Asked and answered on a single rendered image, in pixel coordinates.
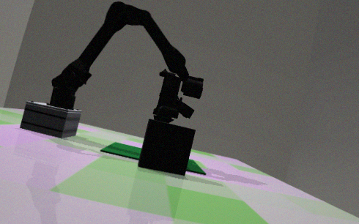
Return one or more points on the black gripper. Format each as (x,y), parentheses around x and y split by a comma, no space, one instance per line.
(165,109)

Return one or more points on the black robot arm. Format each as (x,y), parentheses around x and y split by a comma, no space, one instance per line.
(119,14)

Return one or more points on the green circuit board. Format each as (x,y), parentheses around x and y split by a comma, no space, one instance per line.
(133,153)

